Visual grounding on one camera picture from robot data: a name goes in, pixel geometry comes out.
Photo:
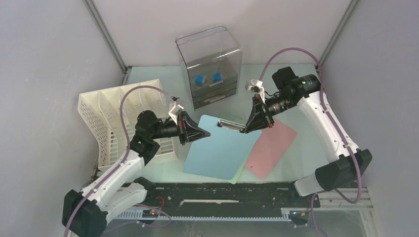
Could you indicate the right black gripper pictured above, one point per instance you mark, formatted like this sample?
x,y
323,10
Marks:
x,y
258,119

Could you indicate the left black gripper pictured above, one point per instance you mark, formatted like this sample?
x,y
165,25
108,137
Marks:
x,y
188,131

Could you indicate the green clipboard sheet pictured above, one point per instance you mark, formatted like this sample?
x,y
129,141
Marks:
x,y
237,151

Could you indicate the metal clipboard clip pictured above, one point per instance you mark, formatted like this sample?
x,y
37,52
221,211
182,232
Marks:
x,y
231,125

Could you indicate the blue clipboard sheet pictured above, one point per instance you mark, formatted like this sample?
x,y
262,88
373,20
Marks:
x,y
209,156

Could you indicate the blue eraser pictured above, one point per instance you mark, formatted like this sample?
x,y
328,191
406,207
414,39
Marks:
x,y
200,80
216,77

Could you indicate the clear plastic drawer box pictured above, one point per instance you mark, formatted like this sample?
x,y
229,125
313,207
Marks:
x,y
205,52

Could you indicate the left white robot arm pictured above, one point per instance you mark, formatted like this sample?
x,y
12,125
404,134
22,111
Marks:
x,y
88,212

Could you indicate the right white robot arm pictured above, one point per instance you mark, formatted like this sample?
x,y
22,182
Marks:
x,y
346,161

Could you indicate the pink clipboard sheet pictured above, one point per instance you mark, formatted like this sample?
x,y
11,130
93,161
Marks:
x,y
269,148

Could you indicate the white plastic file rack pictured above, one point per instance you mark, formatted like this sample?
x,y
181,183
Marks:
x,y
112,113

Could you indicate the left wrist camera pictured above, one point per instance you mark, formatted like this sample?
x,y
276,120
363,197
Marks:
x,y
174,110

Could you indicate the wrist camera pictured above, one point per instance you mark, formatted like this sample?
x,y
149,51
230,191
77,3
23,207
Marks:
x,y
174,110
256,86

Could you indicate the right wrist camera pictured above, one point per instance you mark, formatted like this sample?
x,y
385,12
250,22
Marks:
x,y
256,86

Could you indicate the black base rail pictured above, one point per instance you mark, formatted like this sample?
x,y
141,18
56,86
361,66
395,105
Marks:
x,y
241,201

